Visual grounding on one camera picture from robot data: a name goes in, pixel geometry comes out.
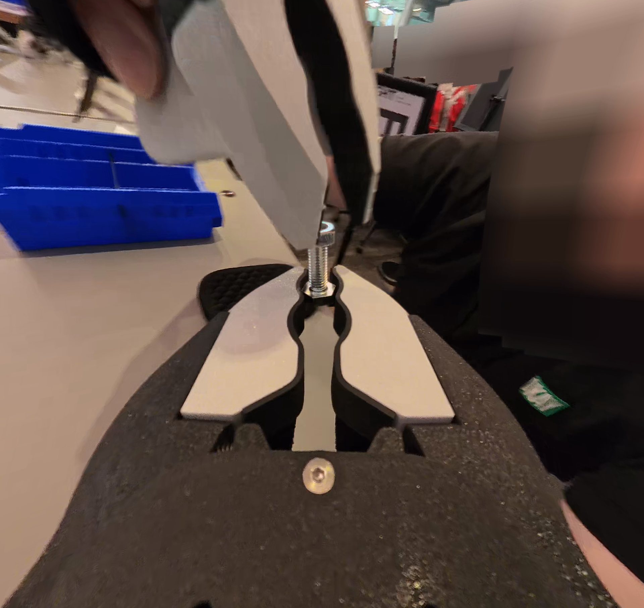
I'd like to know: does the black honeycomb pad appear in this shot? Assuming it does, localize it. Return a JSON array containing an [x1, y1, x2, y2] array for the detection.
[[199, 263, 295, 324]]

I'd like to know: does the silver hex bolt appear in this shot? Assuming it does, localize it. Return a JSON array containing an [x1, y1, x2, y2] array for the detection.
[[302, 246, 339, 301]]

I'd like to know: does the dark grey board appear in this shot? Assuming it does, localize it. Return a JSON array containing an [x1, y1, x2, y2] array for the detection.
[[455, 67, 515, 133]]

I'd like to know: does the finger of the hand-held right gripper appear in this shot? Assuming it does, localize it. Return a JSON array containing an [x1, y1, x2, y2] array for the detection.
[[210, 0, 331, 253], [284, 0, 381, 226]]

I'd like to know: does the person's right hand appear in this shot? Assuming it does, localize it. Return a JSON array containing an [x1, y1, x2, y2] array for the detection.
[[75, 0, 171, 102]]

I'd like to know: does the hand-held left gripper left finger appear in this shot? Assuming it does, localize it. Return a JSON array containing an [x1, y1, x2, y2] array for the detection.
[[179, 266, 308, 424]]

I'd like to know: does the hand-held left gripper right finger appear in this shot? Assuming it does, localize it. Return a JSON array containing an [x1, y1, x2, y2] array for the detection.
[[329, 265, 457, 427]]

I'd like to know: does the blue plastic bin with divider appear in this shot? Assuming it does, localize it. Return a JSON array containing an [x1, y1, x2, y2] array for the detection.
[[0, 124, 223, 253]]

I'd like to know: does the person's left forearm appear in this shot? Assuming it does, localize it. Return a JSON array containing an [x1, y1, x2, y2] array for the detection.
[[559, 497, 644, 608]]

